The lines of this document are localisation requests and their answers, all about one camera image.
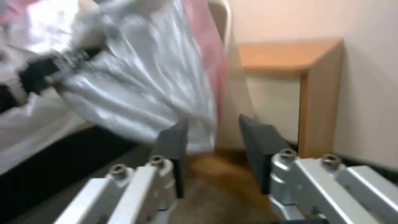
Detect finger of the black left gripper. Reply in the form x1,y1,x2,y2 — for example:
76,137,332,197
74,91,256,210
50,46,101,78

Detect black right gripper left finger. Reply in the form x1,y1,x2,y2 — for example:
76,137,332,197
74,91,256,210
53,118,190,224

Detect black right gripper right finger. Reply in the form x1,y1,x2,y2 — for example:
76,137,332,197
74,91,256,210
238,114,398,224

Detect translucent white garbage bag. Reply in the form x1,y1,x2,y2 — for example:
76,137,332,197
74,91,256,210
0,0,225,175

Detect cream curved furniture edge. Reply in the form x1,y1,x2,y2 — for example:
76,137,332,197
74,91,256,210
206,0,259,151

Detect black low furniture base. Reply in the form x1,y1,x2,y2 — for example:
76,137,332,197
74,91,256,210
0,125,139,219

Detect light wooden side table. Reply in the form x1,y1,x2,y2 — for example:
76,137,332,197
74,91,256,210
238,38,346,161

